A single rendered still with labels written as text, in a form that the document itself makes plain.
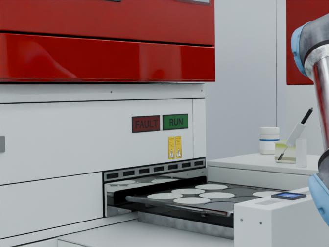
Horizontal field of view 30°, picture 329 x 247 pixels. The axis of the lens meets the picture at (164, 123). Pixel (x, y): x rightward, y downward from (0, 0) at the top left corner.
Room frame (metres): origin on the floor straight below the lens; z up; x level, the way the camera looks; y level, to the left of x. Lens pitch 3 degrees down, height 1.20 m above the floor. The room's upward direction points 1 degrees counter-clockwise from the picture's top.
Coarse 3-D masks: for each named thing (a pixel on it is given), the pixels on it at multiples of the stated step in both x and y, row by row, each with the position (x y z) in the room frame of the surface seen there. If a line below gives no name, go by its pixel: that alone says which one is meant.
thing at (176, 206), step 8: (128, 200) 1.71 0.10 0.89; (136, 200) 1.68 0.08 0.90; (144, 200) 1.66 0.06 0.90; (152, 200) 1.64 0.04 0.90; (176, 208) 1.58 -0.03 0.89; (184, 208) 1.56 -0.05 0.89; (192, 208) 1.54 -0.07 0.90; (200, 208) 1.53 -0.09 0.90; (208, 208) 1.52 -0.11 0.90; (224, 216) 1.47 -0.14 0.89
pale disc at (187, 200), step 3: (177, 198) 1.68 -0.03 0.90; (180, 198) 1.68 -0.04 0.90; (183, 198) 1.68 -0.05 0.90; (186, 198) 1.68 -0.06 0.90; (189, 198) 1.68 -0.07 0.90; (192, 198) 1.68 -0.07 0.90; (195, 198) 1.68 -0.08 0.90; (198, 198) 1.68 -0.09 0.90; (201, 198) 1.67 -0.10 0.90; (204, 198) 1.67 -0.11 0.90; (207, 198) 1.67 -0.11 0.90; (174, 201) 1.64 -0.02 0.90; (177, 201) 1.63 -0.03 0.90; (180, 201) 1.63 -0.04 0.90; (183, 201) 1.63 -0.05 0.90; (186, 201) 1.63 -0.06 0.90; (189, 201) 1.63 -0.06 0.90; (192, 201) 1.63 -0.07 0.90; (195, 201) 1.63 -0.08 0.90; (198, 201) 1.63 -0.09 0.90; (201, 201) 1.63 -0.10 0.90; (204, 201) 1.63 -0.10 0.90; (207, 201) 1.63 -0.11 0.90
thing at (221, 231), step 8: (144, 216) 1.75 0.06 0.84; (152, 216) 1.72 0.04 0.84; (160, 216) 1.70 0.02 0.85; (168, 216) 1.68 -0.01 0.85; (176, 216) 1.68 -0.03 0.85; (160, 224) 1.70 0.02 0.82; (168, 224) 1.68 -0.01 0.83; (176, 224) 1.66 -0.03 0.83; (184, 224) 1.64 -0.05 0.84; (192, 224) 1.62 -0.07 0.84; (200, 224) 1.60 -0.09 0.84; (208, 224) 1.58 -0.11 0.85; (216, 224) 1.57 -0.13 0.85; (224, 224) 1.57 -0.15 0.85; (200, 232) 1.60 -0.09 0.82; (208, 232) 1.58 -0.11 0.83; (216, 232) 1.56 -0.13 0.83; (224, 232) 1.55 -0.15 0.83; (232, 232) 1.53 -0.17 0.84
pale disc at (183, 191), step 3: (177, 189) 1.84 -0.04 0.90; (180, 189) 1.84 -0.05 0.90; (183, 189) 1.84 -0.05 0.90; (186, 189) 1.84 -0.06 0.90; (189, 189) 1.84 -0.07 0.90; (192, 189) 1.84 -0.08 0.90; (195, 189) 1.84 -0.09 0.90; (198, 189) 1.83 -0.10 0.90; (174, 192) 1.79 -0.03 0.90; (177, 192) 1.79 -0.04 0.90; (180, 192) 1.79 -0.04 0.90; (183, 192) 1.79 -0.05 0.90; (186, 192) 1.78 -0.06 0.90; (189, 192) 1.78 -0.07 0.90; (192, 192) 1.78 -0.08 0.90; (195, 192) 1.78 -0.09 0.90; (198, 192) 1.78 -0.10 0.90; (201, 192) 1.78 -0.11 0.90
